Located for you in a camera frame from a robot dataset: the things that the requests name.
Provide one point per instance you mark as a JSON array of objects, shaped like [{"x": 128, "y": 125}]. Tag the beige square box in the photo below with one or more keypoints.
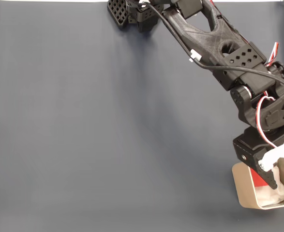
[{"x": 242, "y": 186}]

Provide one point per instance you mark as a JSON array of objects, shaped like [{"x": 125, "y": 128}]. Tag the white crumpled cloth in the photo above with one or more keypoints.
[{"x": 272, "y": 197}]

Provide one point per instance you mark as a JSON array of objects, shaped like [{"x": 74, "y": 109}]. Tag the red cube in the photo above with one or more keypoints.
[{"x": 256, "y": 177}]

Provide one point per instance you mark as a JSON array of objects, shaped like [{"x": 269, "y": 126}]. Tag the blue-grey table mat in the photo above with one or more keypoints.
[{"x": 83, "y": 120}]

